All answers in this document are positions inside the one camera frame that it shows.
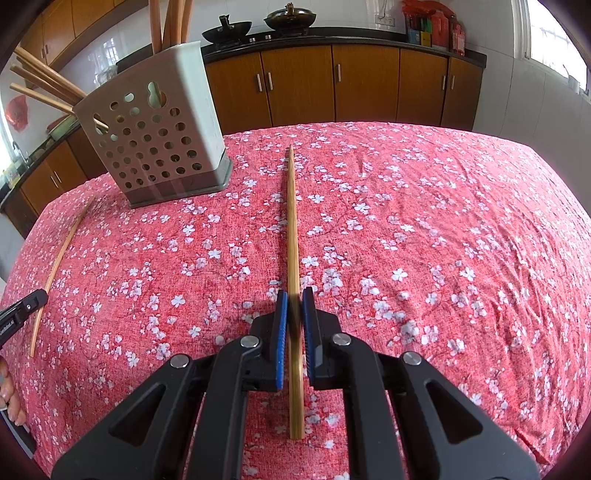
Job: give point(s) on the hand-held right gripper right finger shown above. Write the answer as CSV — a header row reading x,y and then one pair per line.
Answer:
x,y
308,341

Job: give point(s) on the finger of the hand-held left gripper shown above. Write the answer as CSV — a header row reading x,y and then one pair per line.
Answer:
x,y
27,305

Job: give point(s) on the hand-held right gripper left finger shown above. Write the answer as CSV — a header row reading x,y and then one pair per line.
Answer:
x,y
280,341

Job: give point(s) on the beige perforated utensil holder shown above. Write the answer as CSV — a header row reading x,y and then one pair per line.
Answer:
x,y
152,147

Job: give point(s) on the person's left hand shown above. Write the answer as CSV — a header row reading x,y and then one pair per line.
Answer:
x,y
11,392

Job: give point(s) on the wooden base cabinet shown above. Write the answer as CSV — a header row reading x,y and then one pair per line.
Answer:
x,y
46,180
369,83

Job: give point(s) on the black countertop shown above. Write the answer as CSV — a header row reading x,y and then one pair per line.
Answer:
x,y
27,173
369,40

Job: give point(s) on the metal faucet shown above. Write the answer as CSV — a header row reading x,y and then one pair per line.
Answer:
x,y
17,152

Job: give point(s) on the red floral tablecloth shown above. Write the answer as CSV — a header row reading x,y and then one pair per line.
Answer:
x,y
415,230

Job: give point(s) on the green basin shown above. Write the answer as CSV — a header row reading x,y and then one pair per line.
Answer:
x,y
64,127

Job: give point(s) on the black wok with lid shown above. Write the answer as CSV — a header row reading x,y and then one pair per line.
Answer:
x,y
291,19

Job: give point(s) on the blue yellow box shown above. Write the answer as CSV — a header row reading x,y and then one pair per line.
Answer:
x,y
419,38

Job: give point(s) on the red bottle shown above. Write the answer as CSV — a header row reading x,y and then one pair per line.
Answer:
x,y
458,39

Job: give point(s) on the red plastic bag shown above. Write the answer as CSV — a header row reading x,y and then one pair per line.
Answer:
x,y
422,8

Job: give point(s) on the window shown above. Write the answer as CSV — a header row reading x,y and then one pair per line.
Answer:
x,y
558,41

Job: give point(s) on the red wall decoration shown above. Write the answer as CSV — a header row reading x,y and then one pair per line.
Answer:
x,y
17,113

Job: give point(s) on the wooden wall cabinet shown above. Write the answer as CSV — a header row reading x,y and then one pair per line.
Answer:
x,y
55,23

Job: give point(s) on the white wall socket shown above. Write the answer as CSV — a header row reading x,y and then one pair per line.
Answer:
x,y
387,21

